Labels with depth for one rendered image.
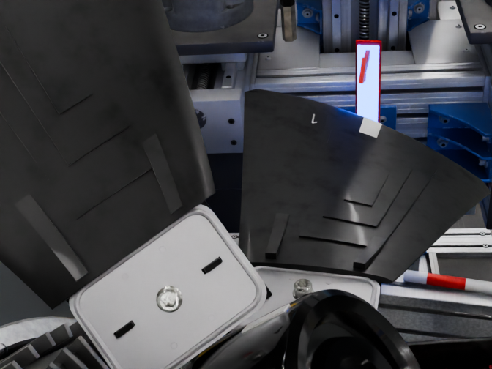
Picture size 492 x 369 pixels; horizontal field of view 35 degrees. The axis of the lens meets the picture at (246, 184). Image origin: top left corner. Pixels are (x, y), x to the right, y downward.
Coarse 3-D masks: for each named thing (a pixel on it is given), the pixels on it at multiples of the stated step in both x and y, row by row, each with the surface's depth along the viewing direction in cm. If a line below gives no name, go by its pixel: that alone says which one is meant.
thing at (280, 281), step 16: (272, 272) 51; (288, 272) 51; (304, 272) 51; (320, 272) 51; (272, 288) 50; (288, 288) 50; (320, 288) 50; (336, 288) 50; (352, 288) 49; (368, 288) 49; (272, 304) 49
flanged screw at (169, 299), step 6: (162, 288) 40; (168, 288) 40; (174, 288) 40; (162, 294) 39; (168, 294) 39; (174, 294) 39; (180, 294) 40; (156, 300) 40; (162, 300) 39; (168, 300) 40; (174, 300) 40; (180, 300) 39; (162, 306) 39; (168, 306) 39; (174, 306) 39; (180, 306) 40; (168, 312) 39
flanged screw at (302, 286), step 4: (300, 280) 48; (304, 280) 48; (308, 280) 48; (296, 284) 48; (300, 284) 48; (304, 284) 48; (308, 284) 48; (296, 288) 47; (300, 288) 47; (304, 288) 47; (308, 288) 47; (312, 288) 48; (292, 292) 48; (296, 292) 48; (300, 292) 47; (304, 292) 47; (308, 292) 47; (296, 296) 48; (300, 296) 47
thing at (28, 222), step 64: (0, 0) 41; (64, 0) 42; (128, 0) 43; (0, 64) 40; (64, 64) 41; (128, 64) 42; (0, 128) 40; (64, 128) 40; (128, 128) 41; (192, 128) 42; (0, 192) 40; (64, 192) 40; (128, 192) 40; (192, 192) 41; (0, 256) 40; (64, 256) 40
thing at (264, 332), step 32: (288, 320) 37; (320, 320) 38; (352, 320) 41; (384, 320) 42; (224, 352) 39; (256, 352) 37; (288, 352) 35; (320, 352) 38; (352, 352) 39; (384, 352) 42
